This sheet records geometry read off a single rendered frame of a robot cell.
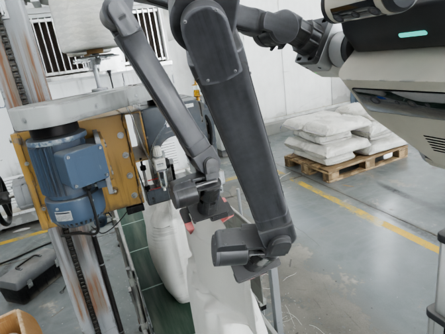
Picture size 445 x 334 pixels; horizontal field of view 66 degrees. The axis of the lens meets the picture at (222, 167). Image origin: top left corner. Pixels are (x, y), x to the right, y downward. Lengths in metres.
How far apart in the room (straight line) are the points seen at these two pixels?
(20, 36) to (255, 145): 0.90
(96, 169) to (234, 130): 0.57
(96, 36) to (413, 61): 0.70
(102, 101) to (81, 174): 0.22
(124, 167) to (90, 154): 0.29
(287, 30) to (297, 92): 5.41
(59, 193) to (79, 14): 0.44
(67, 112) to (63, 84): 2.92
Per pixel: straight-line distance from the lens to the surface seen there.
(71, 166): 0.88
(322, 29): 0.98
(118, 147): 1.16
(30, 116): 0.93
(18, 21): 1.20
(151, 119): 1.15
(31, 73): 1.19
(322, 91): 6.60
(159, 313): 1.75
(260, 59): 5.88
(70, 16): 0.95
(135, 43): 0.78
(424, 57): 0.78
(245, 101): 0.38
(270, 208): 0.52
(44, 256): 3.00
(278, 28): 0.88
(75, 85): 3.85
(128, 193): 1.20
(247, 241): 0.60
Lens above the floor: 1.48
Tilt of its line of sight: 18 degrees down
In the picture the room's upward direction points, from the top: 8 degrees counter-clockwise
